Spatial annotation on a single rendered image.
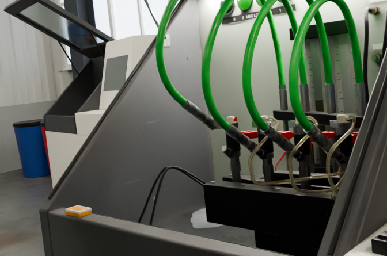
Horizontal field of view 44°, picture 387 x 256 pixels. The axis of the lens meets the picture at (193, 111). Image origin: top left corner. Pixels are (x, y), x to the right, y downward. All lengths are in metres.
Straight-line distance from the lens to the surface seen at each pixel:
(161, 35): 0.85
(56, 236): 1.07
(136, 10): 6.82
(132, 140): 1.20
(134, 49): 3.82
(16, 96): 8.08
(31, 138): 6.94
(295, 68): 0.72
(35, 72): 8.24
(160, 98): 1.26
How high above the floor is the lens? 1.21
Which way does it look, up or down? 4 degrees down
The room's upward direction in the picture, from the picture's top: 6 degrees counter-clockwise
